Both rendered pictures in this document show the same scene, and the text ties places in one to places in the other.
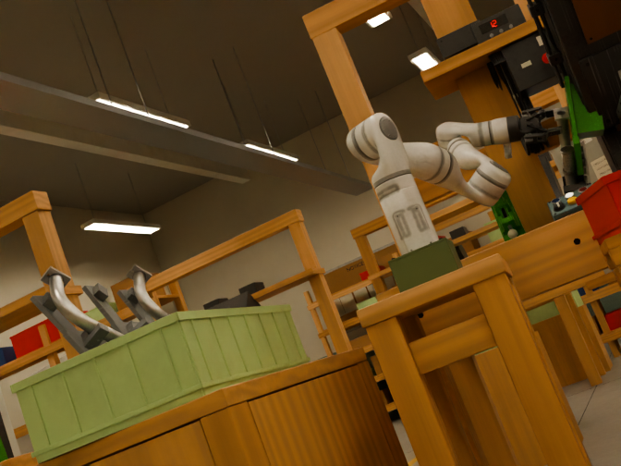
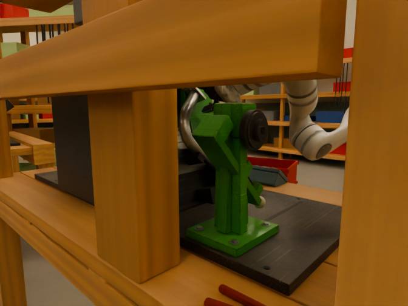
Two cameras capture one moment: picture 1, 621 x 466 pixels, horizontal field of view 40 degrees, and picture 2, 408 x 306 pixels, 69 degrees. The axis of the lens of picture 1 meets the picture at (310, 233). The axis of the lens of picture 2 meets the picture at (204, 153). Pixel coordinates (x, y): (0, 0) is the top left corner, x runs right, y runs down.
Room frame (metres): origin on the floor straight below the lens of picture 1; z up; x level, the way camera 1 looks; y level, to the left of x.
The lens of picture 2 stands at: (3.12, -0.34, 1.16)
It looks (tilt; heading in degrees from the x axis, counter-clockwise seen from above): 9 degrees down; 209
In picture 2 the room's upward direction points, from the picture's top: straight up
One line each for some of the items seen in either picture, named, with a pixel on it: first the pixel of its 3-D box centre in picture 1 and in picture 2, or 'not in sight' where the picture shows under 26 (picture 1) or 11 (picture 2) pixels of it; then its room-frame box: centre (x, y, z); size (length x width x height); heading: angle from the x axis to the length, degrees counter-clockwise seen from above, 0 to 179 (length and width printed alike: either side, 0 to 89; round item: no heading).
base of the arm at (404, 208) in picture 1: (407, 215); not in sight; (1.93, -0.22, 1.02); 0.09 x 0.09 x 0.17; 86
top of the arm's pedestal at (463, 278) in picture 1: (439, 292); not in sight; (1.93, -0.22, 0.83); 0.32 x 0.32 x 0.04; 77
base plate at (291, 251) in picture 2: not in sight; (163, 191); (2.37, -0.91, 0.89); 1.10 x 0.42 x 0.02; 76
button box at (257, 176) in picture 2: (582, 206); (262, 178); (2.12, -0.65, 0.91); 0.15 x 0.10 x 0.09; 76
